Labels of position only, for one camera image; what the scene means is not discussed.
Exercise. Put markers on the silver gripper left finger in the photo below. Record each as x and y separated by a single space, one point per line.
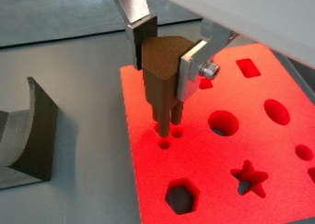
140 25

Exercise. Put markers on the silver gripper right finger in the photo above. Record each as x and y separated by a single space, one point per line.
196 63

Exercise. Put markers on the brown three prong peg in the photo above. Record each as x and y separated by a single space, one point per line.
161 53

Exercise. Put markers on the grey metal bin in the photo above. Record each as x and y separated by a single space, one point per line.
68 43

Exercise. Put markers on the red shape sorting board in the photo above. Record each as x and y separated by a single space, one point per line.
236 164

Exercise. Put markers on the dark grey curved block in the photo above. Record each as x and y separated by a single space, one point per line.
26 140

